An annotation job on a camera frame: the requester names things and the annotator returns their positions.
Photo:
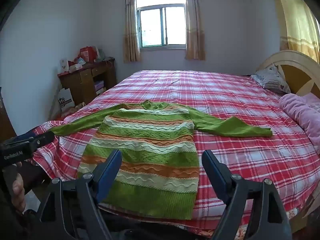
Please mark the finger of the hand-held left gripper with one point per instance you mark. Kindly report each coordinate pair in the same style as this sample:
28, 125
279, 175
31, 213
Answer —
46, 138

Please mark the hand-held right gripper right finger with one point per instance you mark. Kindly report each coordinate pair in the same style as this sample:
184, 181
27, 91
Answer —
215, 175

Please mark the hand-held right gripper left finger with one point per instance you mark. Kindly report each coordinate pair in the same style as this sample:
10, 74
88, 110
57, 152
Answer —
110, 172

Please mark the green striped knit sweater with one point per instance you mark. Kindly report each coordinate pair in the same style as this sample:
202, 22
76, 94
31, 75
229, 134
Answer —
150, 142

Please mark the person's left hand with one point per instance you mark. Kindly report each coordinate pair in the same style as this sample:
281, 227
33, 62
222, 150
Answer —
18, 192

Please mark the dark wooden panel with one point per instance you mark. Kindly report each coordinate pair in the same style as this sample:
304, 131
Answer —
5, 120

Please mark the white paper bag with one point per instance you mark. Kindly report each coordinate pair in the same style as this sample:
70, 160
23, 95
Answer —
65, 100

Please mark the brown wooden desk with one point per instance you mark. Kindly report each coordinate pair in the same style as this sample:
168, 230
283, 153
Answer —
80, 80

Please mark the bed with red plaid sheet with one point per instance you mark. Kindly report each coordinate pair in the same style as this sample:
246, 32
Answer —
237, 110

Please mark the stack of flat boxes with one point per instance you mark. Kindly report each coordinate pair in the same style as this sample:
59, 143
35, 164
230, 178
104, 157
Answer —
99, 87

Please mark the white card box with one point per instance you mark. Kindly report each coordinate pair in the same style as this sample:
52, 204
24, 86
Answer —
63, 66

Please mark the red gift bag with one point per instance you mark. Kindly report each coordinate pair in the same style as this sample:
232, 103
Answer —
87, 53

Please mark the pink pillow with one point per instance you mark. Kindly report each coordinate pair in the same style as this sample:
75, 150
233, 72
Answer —
302, 112

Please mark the grey patterned pillow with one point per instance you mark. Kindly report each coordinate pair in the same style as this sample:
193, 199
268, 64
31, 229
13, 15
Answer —
270, 78

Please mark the cream wooden headboard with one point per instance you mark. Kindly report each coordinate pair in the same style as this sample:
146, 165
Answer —
295, 72

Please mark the beige patterned curtain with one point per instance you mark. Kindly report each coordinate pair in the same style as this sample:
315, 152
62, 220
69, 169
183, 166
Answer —
130, 30
193, 30

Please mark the sliding glass window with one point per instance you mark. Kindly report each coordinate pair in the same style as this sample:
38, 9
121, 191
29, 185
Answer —
160, 25

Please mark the yellow curtain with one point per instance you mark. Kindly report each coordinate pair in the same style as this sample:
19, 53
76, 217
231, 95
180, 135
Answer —
297, 22

